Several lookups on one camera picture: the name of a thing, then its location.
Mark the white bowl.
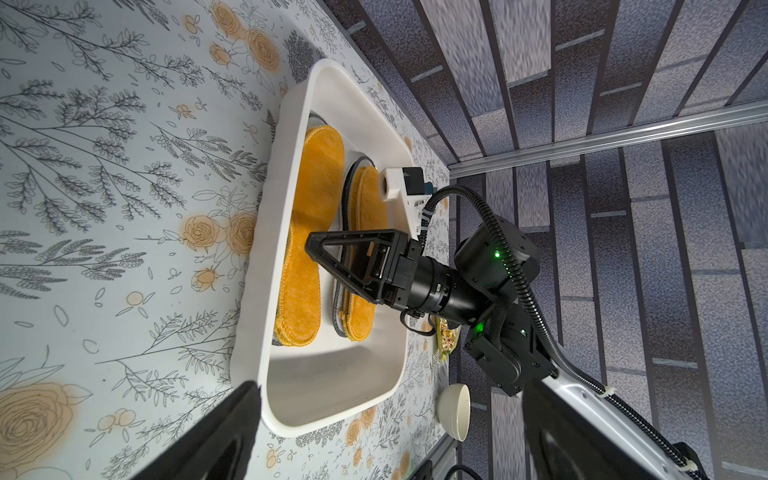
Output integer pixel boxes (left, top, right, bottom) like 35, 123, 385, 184
436, 383, 471, 442

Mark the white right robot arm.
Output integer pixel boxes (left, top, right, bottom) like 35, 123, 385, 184
305, 213, 706, 479

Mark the white plastic storage box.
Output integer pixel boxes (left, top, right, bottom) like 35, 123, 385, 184
230, 59, 414, 437

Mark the yellow-green snack bag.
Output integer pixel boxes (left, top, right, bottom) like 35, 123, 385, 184
435, 317, 461, 363

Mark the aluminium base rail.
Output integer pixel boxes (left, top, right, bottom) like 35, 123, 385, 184
409, 434, 459, 480

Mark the orange fuzzy insole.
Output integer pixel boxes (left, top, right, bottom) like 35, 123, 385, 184
338, 165, 391, 343
272, 124, 346, 348

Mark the black corrugated cable conduit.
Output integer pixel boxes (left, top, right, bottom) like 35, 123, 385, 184
418, 183, 709, 480

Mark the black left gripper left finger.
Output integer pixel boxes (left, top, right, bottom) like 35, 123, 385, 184
135, 380, 262, 480

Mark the grey felt insole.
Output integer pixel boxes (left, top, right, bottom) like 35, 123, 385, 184
332, 155, 374, 338

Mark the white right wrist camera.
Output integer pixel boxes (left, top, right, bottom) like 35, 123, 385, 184
379, 167, 434, 239

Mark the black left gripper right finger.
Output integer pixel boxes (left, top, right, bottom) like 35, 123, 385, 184
522, 380, 653, 479

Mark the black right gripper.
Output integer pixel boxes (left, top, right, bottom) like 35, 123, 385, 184
305, 229, 480, 325

